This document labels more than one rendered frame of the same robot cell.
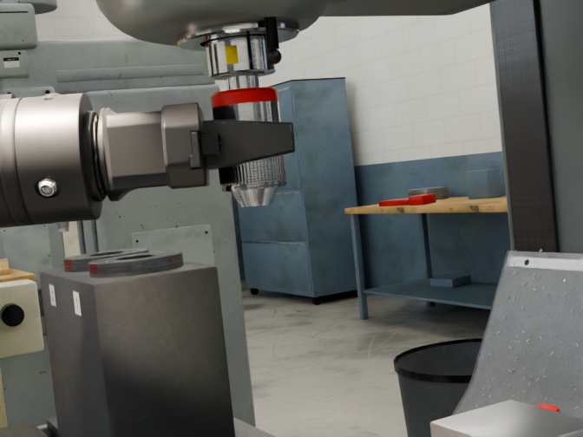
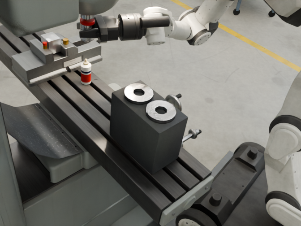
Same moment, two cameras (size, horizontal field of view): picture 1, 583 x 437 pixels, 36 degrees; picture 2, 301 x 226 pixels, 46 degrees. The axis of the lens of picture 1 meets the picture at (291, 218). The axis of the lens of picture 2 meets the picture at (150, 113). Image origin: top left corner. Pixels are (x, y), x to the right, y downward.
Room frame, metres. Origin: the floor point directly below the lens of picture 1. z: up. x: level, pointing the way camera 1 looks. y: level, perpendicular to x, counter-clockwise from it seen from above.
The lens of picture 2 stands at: (1.67, -0.10, 1.81)
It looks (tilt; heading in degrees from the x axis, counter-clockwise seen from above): 41 degrees down; 160
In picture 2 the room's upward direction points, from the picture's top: 9 degrees clockwise
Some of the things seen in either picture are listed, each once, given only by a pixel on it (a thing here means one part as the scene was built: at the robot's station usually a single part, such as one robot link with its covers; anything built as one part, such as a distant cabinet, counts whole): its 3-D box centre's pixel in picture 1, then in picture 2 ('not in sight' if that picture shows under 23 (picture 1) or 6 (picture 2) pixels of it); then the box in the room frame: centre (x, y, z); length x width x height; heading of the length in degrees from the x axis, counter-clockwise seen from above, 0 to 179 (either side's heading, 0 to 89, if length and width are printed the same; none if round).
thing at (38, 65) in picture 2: not in sight; (58, 53); (0.40, -0.07, 1.00); 0.35 x 0.15 x 0.11; 118
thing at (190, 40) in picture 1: (238, 35); not in sight; (0.63, 0.02, 1.31); 0.09 x 0.09 x 0.01
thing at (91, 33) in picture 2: not in sight; (89, 34); (0.66, 0.03, 1.23); 0.06 x 0.02 x 0.03; 93
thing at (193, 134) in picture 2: not in sight; (187, 137); (0.50, 0.56, 0.52); 0.22 x 0.06 x 0.06; 118
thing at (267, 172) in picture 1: (249, 146); (87, 30); (0.63, 0.02, 1.23); 0.05 x 0.05 x 0.06
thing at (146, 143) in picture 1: (119, 157); (114, 28); (0.62, 0.12, 1.23); 0.13 x 0.12 x 0.10; 3
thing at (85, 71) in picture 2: not in sight; (86, 70); (0.53, 0.03, 1.00); 0.04 x 0.04 x 0.11
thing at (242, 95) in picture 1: (245, 98); (87, 20); (0.63, 0.02, 1.26); 0.05 x 0.05 x 0.01
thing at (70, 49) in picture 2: not in sight; (63, 43); (0.38, -0.04, 1.03); 0.12 x 0.06 x 0.04; 28
